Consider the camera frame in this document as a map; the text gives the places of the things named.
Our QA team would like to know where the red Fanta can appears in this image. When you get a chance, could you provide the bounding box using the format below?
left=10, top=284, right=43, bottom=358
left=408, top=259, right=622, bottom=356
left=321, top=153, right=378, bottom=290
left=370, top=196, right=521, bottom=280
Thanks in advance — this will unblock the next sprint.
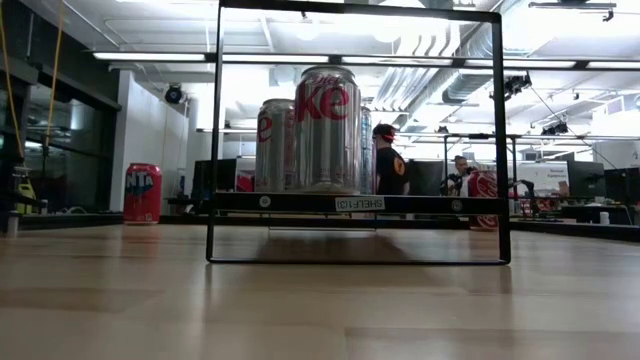
left=122, top=162, right=163, bottom=226

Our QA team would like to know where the long ceiling light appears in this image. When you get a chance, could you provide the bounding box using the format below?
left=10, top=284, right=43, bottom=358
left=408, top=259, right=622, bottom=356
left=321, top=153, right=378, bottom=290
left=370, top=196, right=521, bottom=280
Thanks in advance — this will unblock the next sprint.
left=464, top=58, right=577, bottom=69
left=222, top=53, right=331, bottom=64
left=585, top=59, right=640, bottom=70
left=93, top=51, right=207, bottom=63

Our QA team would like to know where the black monitor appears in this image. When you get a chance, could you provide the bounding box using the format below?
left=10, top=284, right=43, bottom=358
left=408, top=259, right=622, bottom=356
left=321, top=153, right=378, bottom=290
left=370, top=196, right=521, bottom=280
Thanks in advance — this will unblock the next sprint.
left=604, top=167, right=640, bottom=204
left=567, top=159, right=606, bottom=199
left=407, top=159, right=446, bottom=196
left=192, top=158, right=237, bottom=199

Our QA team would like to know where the black ceiling track light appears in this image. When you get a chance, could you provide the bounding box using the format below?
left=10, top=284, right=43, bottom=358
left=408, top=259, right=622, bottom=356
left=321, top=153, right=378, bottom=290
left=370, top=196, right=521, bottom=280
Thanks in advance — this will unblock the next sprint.
left=540, top=121, right=570, bottom=137
left=492, top=72, right=534, bottom=101

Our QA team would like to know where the silver Diet Coke can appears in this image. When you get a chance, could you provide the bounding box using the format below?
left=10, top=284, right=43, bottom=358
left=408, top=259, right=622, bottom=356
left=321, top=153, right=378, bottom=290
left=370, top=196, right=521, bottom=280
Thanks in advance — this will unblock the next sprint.
left=255, top=98, right=297, bottom=194

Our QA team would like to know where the silver ventilation duct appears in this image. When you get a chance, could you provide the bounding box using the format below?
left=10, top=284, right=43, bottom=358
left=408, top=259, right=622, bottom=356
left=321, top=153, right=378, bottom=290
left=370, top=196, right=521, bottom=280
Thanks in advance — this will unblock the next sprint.
left=379, top=19, right=506, bottom=146

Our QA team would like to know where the silver can blue tab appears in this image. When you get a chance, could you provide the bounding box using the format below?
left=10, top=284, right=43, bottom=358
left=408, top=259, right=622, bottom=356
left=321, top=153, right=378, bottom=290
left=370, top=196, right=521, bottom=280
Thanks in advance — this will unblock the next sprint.
left=359, top=105, right=375, bottom=196

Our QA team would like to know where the person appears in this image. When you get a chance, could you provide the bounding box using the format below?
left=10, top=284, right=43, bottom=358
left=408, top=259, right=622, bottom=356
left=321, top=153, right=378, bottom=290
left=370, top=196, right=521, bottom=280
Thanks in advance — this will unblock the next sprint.
left=439, top=154, right=474, bottom=197
left=372, top=123, right=412, bottom=197

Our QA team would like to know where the white sign board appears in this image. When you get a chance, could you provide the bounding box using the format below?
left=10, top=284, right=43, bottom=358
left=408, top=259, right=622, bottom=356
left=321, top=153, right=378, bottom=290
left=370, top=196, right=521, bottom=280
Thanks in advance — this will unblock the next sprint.
left=519, top=162, right=569, bottom=196

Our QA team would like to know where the red white box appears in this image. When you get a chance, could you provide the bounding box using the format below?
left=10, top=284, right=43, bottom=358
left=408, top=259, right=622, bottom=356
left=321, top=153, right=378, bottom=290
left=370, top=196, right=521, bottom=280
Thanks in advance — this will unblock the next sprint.
left=235, top=169, right=258, bottom=194

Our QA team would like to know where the black ceiling spotlight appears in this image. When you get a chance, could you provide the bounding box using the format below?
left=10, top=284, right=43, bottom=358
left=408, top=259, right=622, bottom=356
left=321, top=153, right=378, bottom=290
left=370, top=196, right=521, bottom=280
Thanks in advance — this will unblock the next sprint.
left=163, top=83, right=184, bottom=105

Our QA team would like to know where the silver soda can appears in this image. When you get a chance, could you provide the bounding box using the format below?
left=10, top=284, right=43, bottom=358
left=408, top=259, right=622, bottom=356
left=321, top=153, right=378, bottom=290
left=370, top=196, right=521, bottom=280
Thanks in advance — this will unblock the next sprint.
left=293, top=65, right=362, bottom=196

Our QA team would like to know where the yellow extension cable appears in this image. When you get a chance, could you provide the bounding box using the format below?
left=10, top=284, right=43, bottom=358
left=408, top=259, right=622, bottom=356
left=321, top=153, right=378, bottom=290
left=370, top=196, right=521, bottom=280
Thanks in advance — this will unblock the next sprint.
left=0, top=0, right=39, bottom=217

